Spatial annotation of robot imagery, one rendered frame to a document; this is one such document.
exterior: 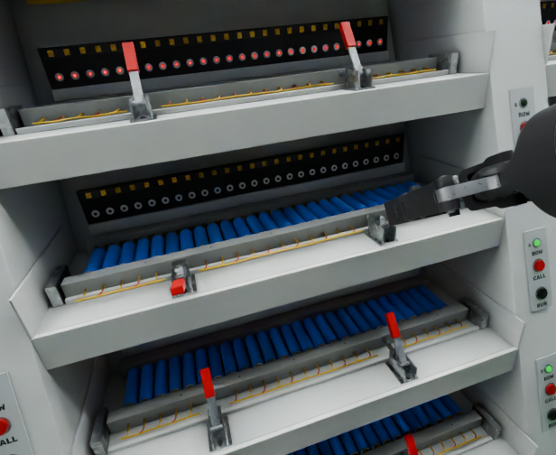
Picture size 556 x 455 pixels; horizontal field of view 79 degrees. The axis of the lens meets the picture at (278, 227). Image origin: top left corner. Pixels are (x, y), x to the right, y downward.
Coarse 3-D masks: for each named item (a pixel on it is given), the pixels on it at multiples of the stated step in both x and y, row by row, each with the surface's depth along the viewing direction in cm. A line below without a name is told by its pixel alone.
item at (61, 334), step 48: (288, 192) 58; (336, 240) 47; (432, 240) 46; (480, 240) 48; (48, 288) 39; (144, 288) 41; (240, 288) 40; (288, 288) 42; (336, 288) 44; (48, 336) 36; (96, 336) 37; (144, 336) 39
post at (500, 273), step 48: (432, 0) 52; (480, 0) 44; (528, 0) 46; (528, 48) 46; (432, 144) 59; (480, 144) 49; (480, 288) 55; (528, 336) 51; (480, 384) 60; (528, 384) 51; (528, 432) 52
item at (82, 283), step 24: (336, 216) 49; (360, 216) 48; (384, 216) 49; (240, 240) 45; (264, 240) 45; (288, 240) 46; (312, 240) 46; (144, 264) 42; (168, 264) 42; (192, 264) 43; (72, 288) 40; (96, 288) 41
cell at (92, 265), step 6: (96, 252) 47; (102, 252) 48; (90, 258) 46; (96, 258) 46; (102, 258) 46; (90, 264) 44; (96, 264) 44; (102, 264) 46; (90, 270) 43; (96, 270) 43
